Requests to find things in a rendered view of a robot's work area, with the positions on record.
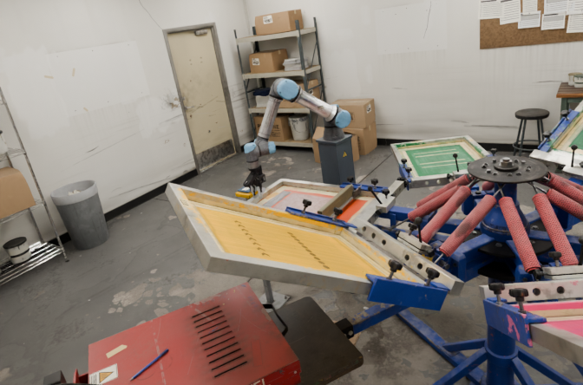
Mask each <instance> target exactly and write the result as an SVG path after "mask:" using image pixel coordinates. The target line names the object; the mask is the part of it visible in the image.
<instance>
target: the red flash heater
mask: <svg viewBox="0 0 583 385"><path fill-rule="evenodd" d="M165 349H168V352H167V353H166V354H164V355H163V356H162V357H160V358H159V359H158V360H157V361H155V362H154V363H153V364H151V365H150V366H149V367H148V368H147V369H145V370H144V371H143V372H141V373H140V374H139V375H138V376H136V377H135V378H134V379H133V380H131V378H132V377H133V376H134V375H136V374H137V373H138V372H139V371H141V370H142V369H143V368H145V367H146V366H147V365H148V364H149V363H150V362H151V361H152V360H154V359H155V358H156V357H157V356H159V355H160V353H161V352H163V351H164V350H165ZM301 372H302V371H301V366H300V361H299V359H298V357H297V356H296V354H295V353H294V351H293V350H292V348H291V346H290V345H289V343H288V342H287V341H286V340H285V338H284V336H283V335H282V333H281V332H280V330H279V329H278V327H277V325H276V324H275V322H273V320H272V318H271V317H270V315H269V314H268V312H267V311H266V309H265V307H264V306H263V304H262V303H261V302H260V301H259V299H258V297H257V296H256V294H255V293H254V291H253V290H252V288H251V286H250V285H249V283H247V282H245V283H243V284H240V285H237V286H235V287H232V288H231V289H228V290H224V291H222V292H220V293H218V294H215V295H213V296H210V297H207V298H205V299H202V300H200V301H198V302H196V303H192V304H189V305H188V306H185V307H183V308H180V309H178V310H175V311H172V312H170V313H167V314H166V315H163V316H159V317H157V318H155V319H153V320H150V321H148V322H145V323H142V324H140V325H137V326H135V327H133V328H131V329H128V330H124V331H122V332H120V333H118V334H115V335H113V336H110V337H107V338H105V339H102V340H100V341H98V342H96V343H92V344H90V345H89V346H88V372H86V373H84V374H82V375H79V374H78V369H75V373H74V380H73V383H89V384H101V385H297V384H299V383H301V379H300V374H299V373H301ZM130 380H131V381H130Z"/></svg>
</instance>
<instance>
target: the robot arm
mask: <svg viewBox="0 0 583 385"><path fill-rule="evenodd" d="M283 99H285V100H287V101H289V102H291V103H293V102H296V103H298V104H300V105H302V106H304V107H305V108H308V109H310V110H311V111H313V112H315V113H317V114H319V115H321V116H323V119H324V135H323V139H324V140H341V139H343V138H344V131H343V128H345V127H348V126H349V124H350V120H351V117H350V113H349V112H348V111H346V110H343V109H341V108H340V107H339V106H338V104H334V105H329V104H327V103H325V102H323V101H321V100H319V99H318V98H316V97H314V96H313V95H310V94H308V93H306V92H305V91H304V90H302V88H301V86H299V85H298V84H296V83H295V82H294V81H292V80H288V79H285V78H278V79H277V80H276V81H274V83H273V84H272V87H271V90H270V93H269V101H268V104H267V107H266V110H265V115H264V118H263V120H262V123H261V127H260V130H259V134H258V137H257V138H256V139H255V141H254V143H253V142H252V143H247V144H245V145H244V149H245V155H246V162H247V166H248V170H249V171H251V172H250V174H249V175H248V177H247V178H246V180H245V182H244V184H243V185H244V187H249V188H250V191H251V192H252V195H253V197H254V196H255V195H256V194H255V192H257V191H258V192H259V197H260V198H261V199H262V197H263V193H264V192H265V188H263V187H262V183H263V181H264V182H266V180H264V178H263V177H264V176H265V174H264V173H262V168H261V165H260V164H259V158H258V157H260V156H264V155H267V154H272V153H275V152H276V147H275V144H274V142H273V141H271V142H268V140H269V137H270V134H271V131H272V127H273V123H274V121H275V118H276V115H277V112H278V108H279V105H280V102H282V101H283Z"/></svg>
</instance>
